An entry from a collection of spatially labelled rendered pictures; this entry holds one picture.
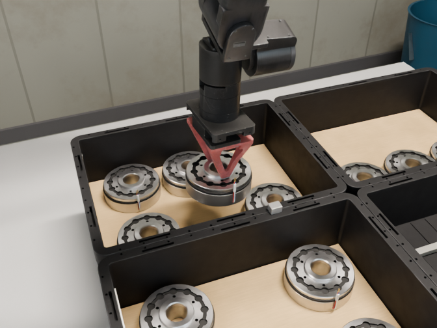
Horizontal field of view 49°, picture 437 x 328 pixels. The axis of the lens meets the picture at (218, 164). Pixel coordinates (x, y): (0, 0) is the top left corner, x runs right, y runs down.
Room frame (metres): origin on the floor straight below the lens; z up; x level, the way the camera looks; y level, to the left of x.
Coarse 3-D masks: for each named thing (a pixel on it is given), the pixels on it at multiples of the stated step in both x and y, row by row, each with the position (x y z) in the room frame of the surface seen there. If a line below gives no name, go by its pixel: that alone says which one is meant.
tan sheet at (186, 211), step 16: (256, 160) 0.77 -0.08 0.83; (272, 160) 0.77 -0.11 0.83; (160, 176) 0.71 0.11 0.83; (256, 176) 0.71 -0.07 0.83; (272, 176) 0.71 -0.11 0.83; (96, 192) 0.67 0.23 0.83; (96, 208) 0.63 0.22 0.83; (160, 208) 0.63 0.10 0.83; (176, 208) 0.63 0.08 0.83; (192, 208) 0.63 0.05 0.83; (208, 208) 0.63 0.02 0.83; (224, 208) 0.63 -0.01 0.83; (240, 208) 0.63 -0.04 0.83; (112, 224) 0.59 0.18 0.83; (192, 224) 0.59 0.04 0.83; (112, 240) 0.55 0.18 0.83
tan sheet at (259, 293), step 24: (216, 288) 0.45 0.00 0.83; (240, 288) 0.45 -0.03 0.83; (264, 288) 0.45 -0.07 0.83; (360, 288) 0.45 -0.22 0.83; (216, 312) 0.41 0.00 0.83; (240, 312) 0.41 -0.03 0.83; (264, 312) 0.41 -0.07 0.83; (288, 312) 0.41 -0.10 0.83; (312, 312) 0.41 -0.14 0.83; (336, 312) 0.41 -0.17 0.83; (360, 312) 0.41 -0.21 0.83; (384, 312) 0.41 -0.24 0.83
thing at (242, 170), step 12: (204, 156) 0.61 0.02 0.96; (228, 156) 0.62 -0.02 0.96; (192, 168) 0.58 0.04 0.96; (240, 168) 0.58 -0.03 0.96; (192, 180) 0.55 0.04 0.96; (204, 180) 0.55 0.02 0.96; (216, 180) 0.55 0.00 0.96; (228, 180) 0.55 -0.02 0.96; (240, 180) 0.55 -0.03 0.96; (216, 192) 0.53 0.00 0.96
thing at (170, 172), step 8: (184, 152) 0.75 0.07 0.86; (192, 152) 0.75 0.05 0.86; (200, 152) 0.75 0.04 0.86; (168, 160) 0.72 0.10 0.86; (176, 160) 0.72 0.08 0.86; (168, 168) 0.71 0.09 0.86; (168, 176) 0.68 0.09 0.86; (176, 176) 0.68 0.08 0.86; (184, 176) 0.68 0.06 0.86; (176, 184) 0.66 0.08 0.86; (184, 184) 0.66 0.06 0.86
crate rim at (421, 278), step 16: (288, 208) 0.52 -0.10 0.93; (304, 208) 0.52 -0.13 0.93; (320, 208) 0.53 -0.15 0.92; (240, 224) 0.49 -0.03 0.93; (256, 224) 0.49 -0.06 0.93; (368, 224) 0.49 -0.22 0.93; (176, 240) 0.46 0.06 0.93; (192, 240) 0.46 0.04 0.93; (384, 240) 0.46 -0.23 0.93; (112, 256) 0.43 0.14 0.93; (128, 256) 0.43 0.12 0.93; (144, 256) 0.43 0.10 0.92; (400, 256) 0.43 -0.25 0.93; (416, 272) 0.40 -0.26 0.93; (112, 288) 0.38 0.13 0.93; (432, 288) 0.38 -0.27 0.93; (112, 304) 0.36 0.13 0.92; (112, 320) 0.33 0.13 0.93
